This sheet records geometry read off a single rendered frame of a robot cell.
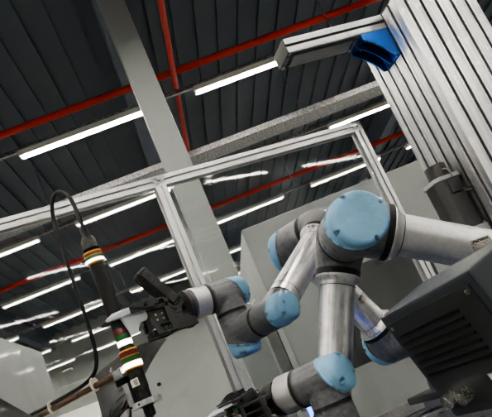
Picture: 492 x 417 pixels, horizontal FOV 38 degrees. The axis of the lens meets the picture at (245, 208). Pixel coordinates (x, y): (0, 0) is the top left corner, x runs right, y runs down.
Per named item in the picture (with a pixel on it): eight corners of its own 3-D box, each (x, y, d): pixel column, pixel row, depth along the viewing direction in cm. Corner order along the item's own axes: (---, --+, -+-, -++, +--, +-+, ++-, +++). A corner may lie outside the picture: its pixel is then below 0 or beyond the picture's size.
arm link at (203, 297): (205, 280, 169) (193, 291, 175) (188, 285, 166) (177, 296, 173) (217, 309, 167) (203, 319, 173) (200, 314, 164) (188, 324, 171)
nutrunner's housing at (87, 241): (139, 421, 153) (71, 230, 164) (151, 416, 156) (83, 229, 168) (150, 415, 151) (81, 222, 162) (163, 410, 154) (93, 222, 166)
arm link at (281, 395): (298, 365, 139) (317, 404, 138) (280, 373, 142) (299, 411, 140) (281, 376, 133) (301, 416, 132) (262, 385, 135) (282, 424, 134)
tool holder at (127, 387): (119, 417, 154) (104, 374, 156) (141, 409, 160) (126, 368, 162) (146, 404, 149) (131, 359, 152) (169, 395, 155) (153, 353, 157)
